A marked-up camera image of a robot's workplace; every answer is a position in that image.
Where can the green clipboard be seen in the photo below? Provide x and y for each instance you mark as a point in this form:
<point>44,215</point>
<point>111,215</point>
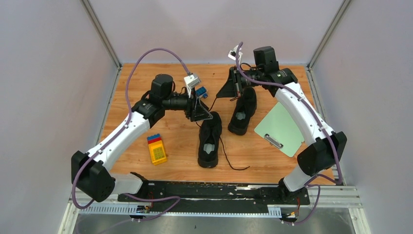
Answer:
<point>279,129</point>

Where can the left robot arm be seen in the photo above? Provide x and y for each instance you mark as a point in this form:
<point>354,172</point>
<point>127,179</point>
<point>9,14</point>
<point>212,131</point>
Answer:
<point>91,170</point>

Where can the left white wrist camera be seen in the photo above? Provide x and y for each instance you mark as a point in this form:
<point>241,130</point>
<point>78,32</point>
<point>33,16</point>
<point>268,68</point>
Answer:
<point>191,81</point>

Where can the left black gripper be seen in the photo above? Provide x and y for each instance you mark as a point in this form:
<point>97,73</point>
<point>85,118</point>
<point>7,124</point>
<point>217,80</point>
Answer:
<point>195,111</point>

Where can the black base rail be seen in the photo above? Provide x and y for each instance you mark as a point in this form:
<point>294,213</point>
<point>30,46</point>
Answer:
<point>218,197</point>

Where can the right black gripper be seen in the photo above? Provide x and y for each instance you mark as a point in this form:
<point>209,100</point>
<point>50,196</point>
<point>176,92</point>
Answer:
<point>229,89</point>

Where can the toy brick car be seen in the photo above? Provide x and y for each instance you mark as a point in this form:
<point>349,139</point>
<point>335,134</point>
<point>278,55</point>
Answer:
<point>202,92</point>

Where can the yellow toy block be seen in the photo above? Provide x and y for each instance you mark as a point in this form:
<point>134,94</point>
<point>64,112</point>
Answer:
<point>156,149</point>

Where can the white cable duct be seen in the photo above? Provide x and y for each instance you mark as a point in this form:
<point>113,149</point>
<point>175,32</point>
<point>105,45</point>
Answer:
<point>135,209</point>

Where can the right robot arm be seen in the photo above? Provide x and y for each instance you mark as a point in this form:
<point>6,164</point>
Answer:
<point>325,146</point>

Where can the black sneaker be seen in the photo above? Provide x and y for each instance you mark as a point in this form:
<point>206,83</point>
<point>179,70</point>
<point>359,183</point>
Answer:
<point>244,110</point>
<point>209,135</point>

